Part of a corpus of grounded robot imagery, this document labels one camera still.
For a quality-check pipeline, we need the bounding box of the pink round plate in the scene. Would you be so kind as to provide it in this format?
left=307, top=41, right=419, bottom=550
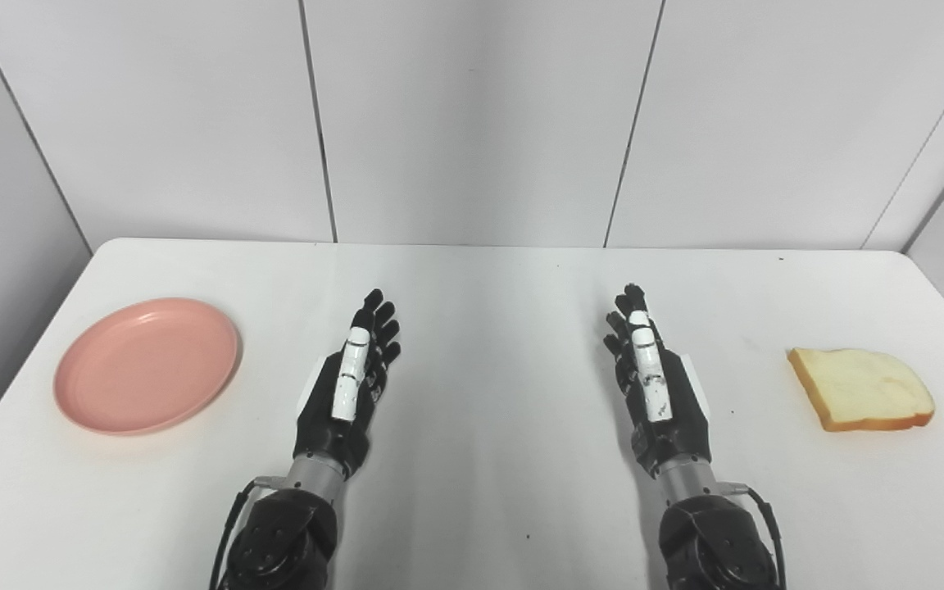
left=53, top=297, right=241, bottom=436

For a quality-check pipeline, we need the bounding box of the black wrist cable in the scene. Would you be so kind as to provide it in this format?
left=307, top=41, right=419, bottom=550
left=718, top=482, right=787, bottom=590
left=209, top=478, right=291, bottom=590

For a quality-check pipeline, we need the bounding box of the slice of white bread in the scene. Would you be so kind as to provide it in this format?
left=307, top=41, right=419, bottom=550
left=786, top=347, right=936, bottom=433

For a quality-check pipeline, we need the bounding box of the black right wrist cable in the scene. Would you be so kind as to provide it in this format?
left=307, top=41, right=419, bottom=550
left=718, top=482, right=787, bottom=590

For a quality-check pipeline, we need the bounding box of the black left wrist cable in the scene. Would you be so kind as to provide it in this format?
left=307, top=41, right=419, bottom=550
left=209, top=478, right=291, bottom=590

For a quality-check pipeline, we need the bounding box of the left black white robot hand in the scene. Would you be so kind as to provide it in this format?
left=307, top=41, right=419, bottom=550
left=293, top=288, right=402, bottom=479

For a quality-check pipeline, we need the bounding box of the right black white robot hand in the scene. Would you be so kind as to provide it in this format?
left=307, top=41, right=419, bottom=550
left=603, top=284, right=713, bottom=479

